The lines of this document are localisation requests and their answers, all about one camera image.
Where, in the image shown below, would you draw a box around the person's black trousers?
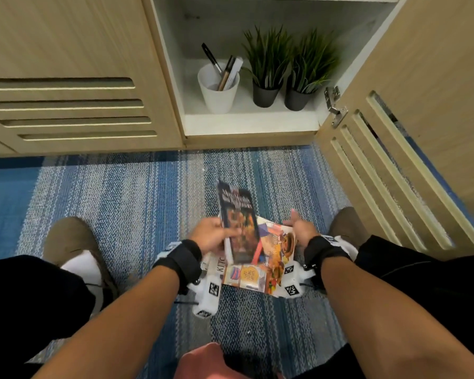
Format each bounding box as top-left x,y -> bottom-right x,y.
0,234 -> 474,379

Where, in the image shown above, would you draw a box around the white marker pen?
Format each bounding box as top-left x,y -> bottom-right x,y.
223,57 -> 244,91

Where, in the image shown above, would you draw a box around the black cover book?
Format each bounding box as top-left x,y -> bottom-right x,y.
215,179 -> 265,266

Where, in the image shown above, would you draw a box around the person's left brown shoe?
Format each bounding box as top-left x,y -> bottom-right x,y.
42,216 -> 119,301

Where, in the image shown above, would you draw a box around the person's right brown shoe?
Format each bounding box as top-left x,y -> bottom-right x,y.
328,207 -> 371,251

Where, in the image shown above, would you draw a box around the artificial grass plant black pot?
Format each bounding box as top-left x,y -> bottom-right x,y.
283,28 -> 340,112
241,25 -> 295,109

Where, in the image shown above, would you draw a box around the beige wooden cabinet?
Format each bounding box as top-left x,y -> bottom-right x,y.
141,0 -> 410,149

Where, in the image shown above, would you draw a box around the person's right white sock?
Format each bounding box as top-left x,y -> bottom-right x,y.
333,234 -> 359,262

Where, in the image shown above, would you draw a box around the person's left white sock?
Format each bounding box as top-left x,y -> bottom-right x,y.
59,250 -> 104,316

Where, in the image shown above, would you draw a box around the metal door hinge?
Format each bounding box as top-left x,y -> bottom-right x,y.
323,85 -> 349,129

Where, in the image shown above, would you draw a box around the person's right hand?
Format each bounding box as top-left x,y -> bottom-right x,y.
282,208 -> 321,249

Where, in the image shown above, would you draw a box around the person's right forearm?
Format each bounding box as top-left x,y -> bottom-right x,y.
320,256 -> 474,379

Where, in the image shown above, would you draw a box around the person's white sock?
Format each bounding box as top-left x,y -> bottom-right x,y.
333,234 -> 359,262
59,250 -> 104,316

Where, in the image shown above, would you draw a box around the colourful cookbook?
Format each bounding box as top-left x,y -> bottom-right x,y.
209,215 -> 301,298

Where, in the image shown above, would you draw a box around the black wrist strap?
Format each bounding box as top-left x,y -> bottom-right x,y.
152,239 -> 203,295
303,234 -> 352,288

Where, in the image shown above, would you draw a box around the silver black pen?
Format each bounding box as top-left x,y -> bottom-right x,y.
201,43 -> 224,75

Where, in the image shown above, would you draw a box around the white cup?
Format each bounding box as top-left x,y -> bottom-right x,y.
197,62 -> 241,115

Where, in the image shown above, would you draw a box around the person's left hand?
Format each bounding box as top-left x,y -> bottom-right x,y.
187,216 -> 242,258

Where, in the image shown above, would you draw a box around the person's brown shoe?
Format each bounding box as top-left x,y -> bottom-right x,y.
328,207 -> 371,251
42,216 -> 119,301

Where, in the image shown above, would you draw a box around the person's left forearm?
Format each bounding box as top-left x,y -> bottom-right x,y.
31,265 -> 181,379

